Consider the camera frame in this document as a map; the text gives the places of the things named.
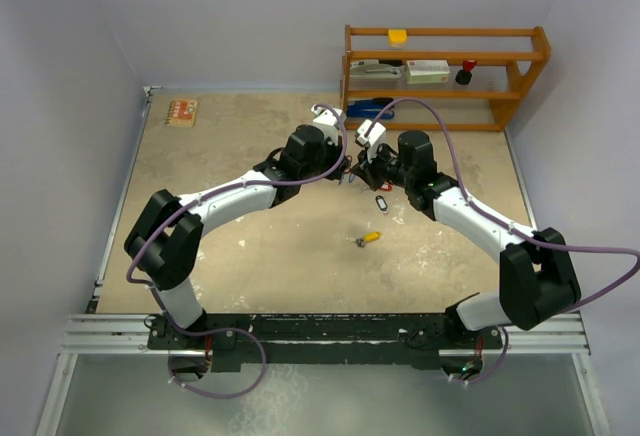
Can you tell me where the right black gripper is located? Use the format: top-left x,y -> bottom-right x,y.
351,140 -> 413,192

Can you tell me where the blue tagged key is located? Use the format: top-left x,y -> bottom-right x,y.
338,169 -> 355,185

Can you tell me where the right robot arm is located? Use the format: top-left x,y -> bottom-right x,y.
352,122 -> 581,347

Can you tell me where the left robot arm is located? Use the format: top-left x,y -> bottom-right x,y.
124,118 -> 347,348

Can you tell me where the blue black stapler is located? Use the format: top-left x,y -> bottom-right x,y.
347,97 -> 393,119

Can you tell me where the wooden shelf rack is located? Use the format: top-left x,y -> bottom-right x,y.
340,26 -> 552,132

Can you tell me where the yellow tagged key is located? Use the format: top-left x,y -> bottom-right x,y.
348,231 -> 382,248

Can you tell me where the white red box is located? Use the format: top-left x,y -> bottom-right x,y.
405,60 -> 450,84

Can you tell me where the red black stamp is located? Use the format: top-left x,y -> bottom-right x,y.
455,60 -> 477,86

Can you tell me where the white grey stapler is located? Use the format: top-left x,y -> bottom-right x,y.
349,59 -> 404,79

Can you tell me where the yellow lidded container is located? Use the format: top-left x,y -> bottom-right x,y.
387,28 -> 408,49

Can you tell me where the orange spiral notepad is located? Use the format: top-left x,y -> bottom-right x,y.
165,99 -> 199,128

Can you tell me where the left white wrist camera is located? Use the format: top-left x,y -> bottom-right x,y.
311,105 -> 346,145

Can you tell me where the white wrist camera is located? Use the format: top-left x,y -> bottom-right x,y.
311,105 -> 346,145
355,120 -> 386,163

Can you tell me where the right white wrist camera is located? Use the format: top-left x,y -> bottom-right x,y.
355,120 -> 386,163

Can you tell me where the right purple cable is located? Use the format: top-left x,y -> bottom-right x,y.
364,97 -> 640,313

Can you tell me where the purple cable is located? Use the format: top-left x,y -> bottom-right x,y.
125,103 -> 349,330
364,97 -> 640,313

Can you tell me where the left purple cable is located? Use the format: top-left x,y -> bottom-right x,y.
125,103 -> 349,330

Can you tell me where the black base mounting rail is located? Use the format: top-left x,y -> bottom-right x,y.
145,313 -> 503,373

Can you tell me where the aluminium frame rail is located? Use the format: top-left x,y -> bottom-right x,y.
60,314 -> 150,355

